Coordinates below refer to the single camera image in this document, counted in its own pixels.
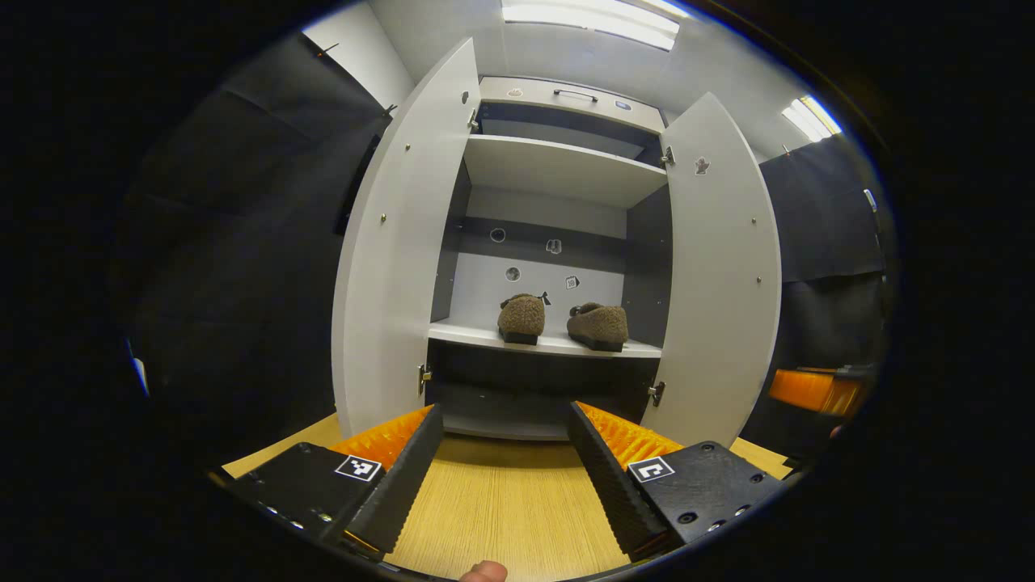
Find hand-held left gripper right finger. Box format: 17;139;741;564
568;401;789;564

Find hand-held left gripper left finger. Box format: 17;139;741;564
212;404;446;563

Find white cabinet door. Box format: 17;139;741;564
330;36;483;440
639;91;784;449

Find brown fuzzy shoe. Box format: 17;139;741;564
566;302;631;353
496;293;547;347

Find white shoe cabinet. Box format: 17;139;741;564
425;75;676;441

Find white cabinet shelf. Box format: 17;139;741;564
463;133;670;209
427;318;664;359

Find white cabinet drawer front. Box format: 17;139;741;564
477;77;665;134

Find black backdrop cloth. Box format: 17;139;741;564
740;133;894;462
113;32;397;470

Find small ceiling light panel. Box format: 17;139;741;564
780;95;844;144

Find long ceiling light panel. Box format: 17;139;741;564
500;0;682;52

